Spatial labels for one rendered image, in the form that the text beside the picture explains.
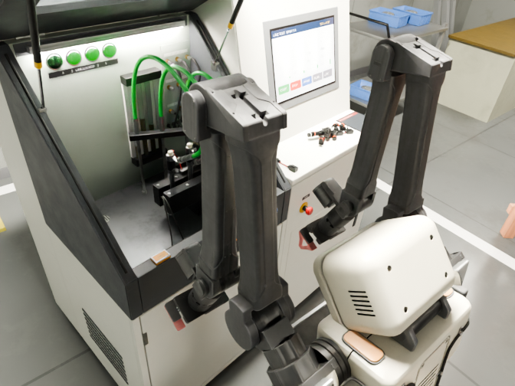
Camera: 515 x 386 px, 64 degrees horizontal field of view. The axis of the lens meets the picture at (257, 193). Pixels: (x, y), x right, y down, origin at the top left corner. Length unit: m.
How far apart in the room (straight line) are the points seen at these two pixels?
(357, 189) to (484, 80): 3.99
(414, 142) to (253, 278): 0.44
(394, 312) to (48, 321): 1.98
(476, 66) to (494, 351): 3.15
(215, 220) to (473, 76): 4.44
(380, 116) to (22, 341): 2.00
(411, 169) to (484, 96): 4.06
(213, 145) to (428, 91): 0.44
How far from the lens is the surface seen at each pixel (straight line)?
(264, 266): 0.65
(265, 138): 0.55
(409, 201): 0.95
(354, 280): 0.70
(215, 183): 0.65
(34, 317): 2.48
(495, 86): 4.90
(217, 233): 0.71
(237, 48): 1.54
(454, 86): 5.07
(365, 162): 0.99
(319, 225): 1.18
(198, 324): 1.60
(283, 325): 0.73
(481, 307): 2.76
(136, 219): 1.58
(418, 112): 0.88
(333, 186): 1.11
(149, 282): 1.26
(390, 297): 0.70
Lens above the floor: 1.85
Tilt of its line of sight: 37 degrees down
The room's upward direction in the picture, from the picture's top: 5 degrees clockwise
